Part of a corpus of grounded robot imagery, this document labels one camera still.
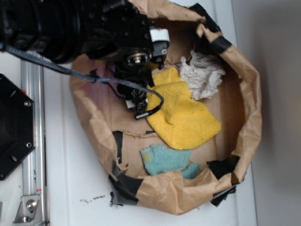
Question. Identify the aluminium rail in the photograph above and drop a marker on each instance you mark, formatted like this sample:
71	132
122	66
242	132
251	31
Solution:
34	165

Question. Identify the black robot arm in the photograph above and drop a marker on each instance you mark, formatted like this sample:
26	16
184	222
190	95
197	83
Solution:
61	30

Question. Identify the light blue cloth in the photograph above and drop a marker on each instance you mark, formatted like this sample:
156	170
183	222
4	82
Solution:
158	159

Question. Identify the brown paper bag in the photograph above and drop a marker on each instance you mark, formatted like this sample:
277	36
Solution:
117	138

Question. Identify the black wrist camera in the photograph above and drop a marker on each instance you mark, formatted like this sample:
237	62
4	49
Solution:
135	99

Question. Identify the yellow cloth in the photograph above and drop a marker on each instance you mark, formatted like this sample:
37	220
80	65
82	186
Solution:
181	122

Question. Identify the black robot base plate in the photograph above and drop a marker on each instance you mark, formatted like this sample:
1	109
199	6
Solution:
16	126

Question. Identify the metal corner bracket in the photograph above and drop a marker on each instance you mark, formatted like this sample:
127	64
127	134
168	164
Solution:
29	212

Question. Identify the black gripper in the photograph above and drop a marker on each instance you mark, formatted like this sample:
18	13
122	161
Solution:
117	31

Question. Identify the crumpled white paper towel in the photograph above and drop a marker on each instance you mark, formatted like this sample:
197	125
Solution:
203	73

